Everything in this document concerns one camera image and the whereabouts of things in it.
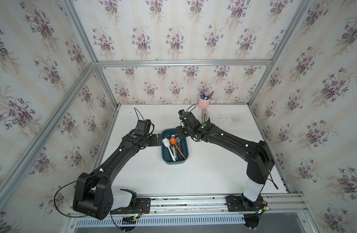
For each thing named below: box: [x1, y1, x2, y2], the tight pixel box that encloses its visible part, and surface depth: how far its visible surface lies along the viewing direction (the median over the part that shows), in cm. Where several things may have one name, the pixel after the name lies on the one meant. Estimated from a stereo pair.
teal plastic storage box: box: [161, 127, 190, 165], surface depth 92 cm
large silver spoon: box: [176, 137, 181, 160], surface depth 97 cm
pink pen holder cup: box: [197, 97, 211, 111], surface depth 113 cm
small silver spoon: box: [170, 134, 177, 159], surface depth 95 cm
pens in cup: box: [197, 86, 215, 101], surface depth 116 cm
